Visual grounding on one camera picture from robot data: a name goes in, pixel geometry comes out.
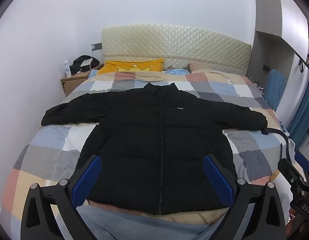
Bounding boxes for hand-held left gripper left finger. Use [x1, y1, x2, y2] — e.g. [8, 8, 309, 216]
[21, 155, 102, 240]

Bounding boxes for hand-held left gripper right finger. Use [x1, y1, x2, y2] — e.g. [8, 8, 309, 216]
[203, 154, 286, 240]

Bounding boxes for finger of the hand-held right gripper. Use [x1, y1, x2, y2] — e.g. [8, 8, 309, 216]
[278, 158, 306, 196]

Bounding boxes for black puffer jacket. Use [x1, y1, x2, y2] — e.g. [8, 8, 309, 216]
[41, 82, 268, 215]

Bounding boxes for checked patchwork quilt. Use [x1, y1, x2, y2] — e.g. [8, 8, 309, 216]
[0, 69, 299, 233]

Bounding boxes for blue curtain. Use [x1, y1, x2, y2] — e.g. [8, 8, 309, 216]
[288, 73, 309, 150]

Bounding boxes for person's jeans legs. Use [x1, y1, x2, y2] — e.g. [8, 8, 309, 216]
[76, 204, 235, 240]

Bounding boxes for blue towel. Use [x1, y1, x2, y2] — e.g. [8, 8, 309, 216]
[265, 69, 286, 112]

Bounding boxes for wooden nightstand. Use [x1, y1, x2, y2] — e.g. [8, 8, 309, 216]
[60, 63, 104, 97]

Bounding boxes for pink pillow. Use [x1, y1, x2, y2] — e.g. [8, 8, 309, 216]
[187, 62, 221, 74]

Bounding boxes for light blue pillow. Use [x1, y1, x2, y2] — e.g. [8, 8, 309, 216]
[165, 68, 191, 76]

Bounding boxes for black bag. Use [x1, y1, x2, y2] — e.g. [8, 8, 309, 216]
[69, 55, 100, 75]

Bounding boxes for yellow crown print pillow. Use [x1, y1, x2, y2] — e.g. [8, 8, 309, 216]
[97, 58, 165, 75]

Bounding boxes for cream quilted headboard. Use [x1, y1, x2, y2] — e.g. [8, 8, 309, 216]
[101, 24, 252, 78]

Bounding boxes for grey wardrobe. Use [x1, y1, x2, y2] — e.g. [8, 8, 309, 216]
[246, 0, 309, 90]

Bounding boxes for white charger cable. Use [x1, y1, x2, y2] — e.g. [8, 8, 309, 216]
[89, 45, 95, 70]

